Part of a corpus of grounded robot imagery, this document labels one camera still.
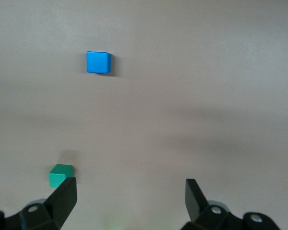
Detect green wooden block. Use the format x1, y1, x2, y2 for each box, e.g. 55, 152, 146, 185
48, 164, 74, 188

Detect blue wooden block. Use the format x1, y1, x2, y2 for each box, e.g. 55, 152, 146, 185
86, 51, 112, 74

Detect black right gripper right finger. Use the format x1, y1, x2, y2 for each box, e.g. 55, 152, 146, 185
181, 178, 281, 230

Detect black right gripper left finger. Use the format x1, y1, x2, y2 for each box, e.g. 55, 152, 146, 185
0, 176, 78, 230

